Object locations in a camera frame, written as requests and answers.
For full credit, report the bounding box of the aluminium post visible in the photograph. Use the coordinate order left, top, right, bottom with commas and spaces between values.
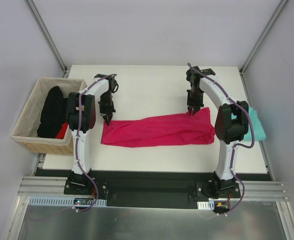
239, 0, 290, 76
24, 0, 68, 75

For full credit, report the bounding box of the white cable duct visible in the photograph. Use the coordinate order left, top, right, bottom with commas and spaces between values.
197, 200, 215, 211
29, 196, 107, 208

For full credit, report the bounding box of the left white cable duct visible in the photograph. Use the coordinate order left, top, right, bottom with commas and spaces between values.
29, 196, 107, 208

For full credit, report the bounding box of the red t shirt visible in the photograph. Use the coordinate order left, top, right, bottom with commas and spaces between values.
55, 122, 69, 140

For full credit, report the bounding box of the aluminium rail frame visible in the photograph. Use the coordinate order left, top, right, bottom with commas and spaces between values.
4, 145, 294, 240

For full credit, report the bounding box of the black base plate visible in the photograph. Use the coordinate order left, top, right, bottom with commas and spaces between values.
63, 170, 241, 209

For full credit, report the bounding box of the pink t shirt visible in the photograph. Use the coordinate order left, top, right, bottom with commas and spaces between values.
101, 107, 216, 148

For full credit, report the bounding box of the black t shirt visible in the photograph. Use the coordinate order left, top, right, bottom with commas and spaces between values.
37, 86, 68, 139

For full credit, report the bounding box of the right rear aluminium post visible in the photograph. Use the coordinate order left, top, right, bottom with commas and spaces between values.
239, 0, 290, 76

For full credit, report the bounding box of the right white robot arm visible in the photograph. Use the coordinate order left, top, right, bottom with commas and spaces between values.
186, 65, 255, 198

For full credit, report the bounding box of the folded teal t shirt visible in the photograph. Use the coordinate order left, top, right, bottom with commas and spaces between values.
243, 106, 266, 142

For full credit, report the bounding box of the left rear aluminium post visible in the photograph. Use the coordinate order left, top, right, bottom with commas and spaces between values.
24, 0, 68, 75

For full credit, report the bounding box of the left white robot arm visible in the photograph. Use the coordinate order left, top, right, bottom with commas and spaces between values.
66, 73, 119, 176

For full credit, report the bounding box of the wicker laundry basket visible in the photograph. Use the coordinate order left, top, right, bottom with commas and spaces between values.
10, 77, 87, 156

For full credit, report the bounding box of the right white cable duct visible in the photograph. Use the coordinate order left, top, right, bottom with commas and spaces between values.
197, 200, 215, 211

